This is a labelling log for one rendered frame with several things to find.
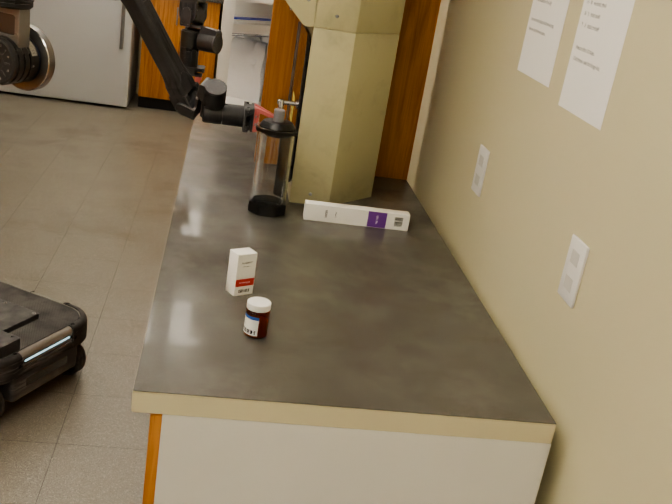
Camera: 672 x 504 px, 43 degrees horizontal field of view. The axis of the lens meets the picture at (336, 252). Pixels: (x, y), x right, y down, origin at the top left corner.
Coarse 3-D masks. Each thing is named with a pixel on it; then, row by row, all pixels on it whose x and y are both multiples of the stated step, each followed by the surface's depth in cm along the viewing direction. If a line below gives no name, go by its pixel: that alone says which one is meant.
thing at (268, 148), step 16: (272, 144) 213; (288, 144) 215; (256, 160) 217; (272, 160) 215; (288, 160) 217; (256, 176) 218; (272, 176) 216; (288, 176) 220; (256, 192) 219; (272, 192) 218
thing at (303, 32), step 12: (300, 24) 245; (300, 36) 241; (300, 48) 237; (300, 60) 233; (300, 72) 229; (300, 84) 225; (300, 96) 224; (300, 108) 226; (288, 120) 251; (288, 180) 233
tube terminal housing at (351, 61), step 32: (320, 0) 215; (352, 0) 216; (384, 0) 224; (320, 32) 218; (352, 32) 219; (384, 32) 228; (320, 64) 221; (352, 64) 222; (384, 64) 233; (320, 96) 224; (352, 96) 227; (384, 96) 239; (320, 128) 227; (352, 128) 232; (320, 160) 231; (352, 160) 237; (288, 192) 238; (320, 192) 234; (352, 192) 242
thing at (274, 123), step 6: (276, 108) 215; (276, 114) 214; (282, 114) 214; (264, 120) 214; (270, 120) 215; (276, 120) 214; (282, 120) 215; (264, 126) 213; (270, 126) 212; (276, 126) 212; (282, 126) 213; (288, 126) 214; (294, 126) 216
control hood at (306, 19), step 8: (288, 0) 214; (296, 0) 215; (304, 0) 215; (312, 0) 215; (296, 8) 215; (304, 8) 216; (312, 8) 216; (304, 16) 216; (312, 16) 216; (304, 24) 217; (312, 24) 217
